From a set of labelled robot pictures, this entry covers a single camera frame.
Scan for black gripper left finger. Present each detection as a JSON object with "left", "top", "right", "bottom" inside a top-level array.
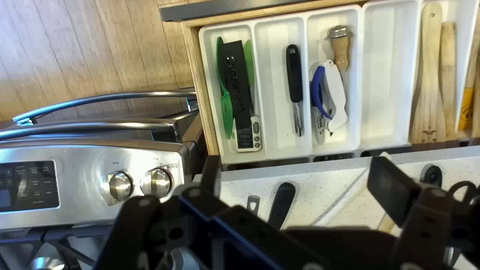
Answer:
[{"left": 95, "top": 154, "right": 224, "bottom": 270}]

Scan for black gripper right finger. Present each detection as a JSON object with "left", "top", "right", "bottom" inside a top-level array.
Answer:
[{"left": 366, "top": 154, "right": 456, "bottom": 270}]

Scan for wide wooden spatula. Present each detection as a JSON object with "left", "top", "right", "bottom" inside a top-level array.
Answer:
[{"left": 410, "top": 1, "right": 449, "bottom": 145}]

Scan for narrow wooden spatula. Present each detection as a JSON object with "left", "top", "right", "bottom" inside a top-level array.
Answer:
[{"left": 440, "top": 21, "right": 459, "bottom": 139}]

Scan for silver stove knob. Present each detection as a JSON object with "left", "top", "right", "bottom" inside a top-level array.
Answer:
[
  {"left": 141, "top": 165, "right": 176, "bottom": 198},
  {"left": 107, "top": 169, "right": 135, "bottom": 202}
]

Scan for black cast iron stove grate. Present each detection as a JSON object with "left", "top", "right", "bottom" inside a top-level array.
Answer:
[{"left": 0, "top": 223, "right": 117, "bottom": 270}]

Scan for stainless steel gas stove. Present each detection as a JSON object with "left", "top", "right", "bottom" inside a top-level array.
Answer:
[{"left": 0, "top": 88, "right": 207, "bottom": 270}]

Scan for silver metal kitchen tool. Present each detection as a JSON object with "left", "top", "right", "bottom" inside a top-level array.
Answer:
[{"left": 246, "top": 193, "right": 261, "bottom": 216}]

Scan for wooden kitchen drawer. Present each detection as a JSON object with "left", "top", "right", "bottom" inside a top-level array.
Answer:
[{"left": 159, "top": 0, "right": 480, "bottom": 166}]

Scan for white cutlery organizer tray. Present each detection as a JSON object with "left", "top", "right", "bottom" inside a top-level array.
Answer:
[{"left": 198, "top": 0, "right": 480, "bottom": 166}]

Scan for white plastic scraper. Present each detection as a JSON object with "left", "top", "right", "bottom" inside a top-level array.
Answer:
[{"left": 320, "top": 58, "right": 351, "bottom": 133}]

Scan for black handled scissors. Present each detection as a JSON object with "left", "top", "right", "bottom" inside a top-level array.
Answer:
[{"left": 419, "top": 163, "right": 480, "bottom": 201}]

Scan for silver oven door handle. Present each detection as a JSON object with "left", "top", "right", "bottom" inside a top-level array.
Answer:
[
  {"left": 0, "top": 118, "right": 182, "bottom": 144},
  {"left": 12, "top": 88, "right": 200, "bottom": 126}
]

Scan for yellow handled wooden utensil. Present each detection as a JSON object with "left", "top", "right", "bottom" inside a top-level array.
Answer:
[{"left": 456, "top": 34, "right": 480, "bottom": 133}]

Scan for black handled knife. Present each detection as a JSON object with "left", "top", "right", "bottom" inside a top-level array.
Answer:
[
  {"left": 285, "top": 43, "right": 306, "bottom": 138},
  {"left": 267, "top": 180, "right": 297, "bottom": 231}
]

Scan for blue handled can opener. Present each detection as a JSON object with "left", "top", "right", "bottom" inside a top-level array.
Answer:
[{"left": 309, "top": 64, "right": 336, "bottom": 145}]

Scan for black green handled tool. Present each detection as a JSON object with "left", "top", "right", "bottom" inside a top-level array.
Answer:
[{"left": 222, "top": 39, "right": 264, "bottom": 153}]

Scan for wooden handled brush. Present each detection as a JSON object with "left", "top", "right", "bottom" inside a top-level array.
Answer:
[{"left": 327, "top": 24, "right": 354, "bottom": 75}]

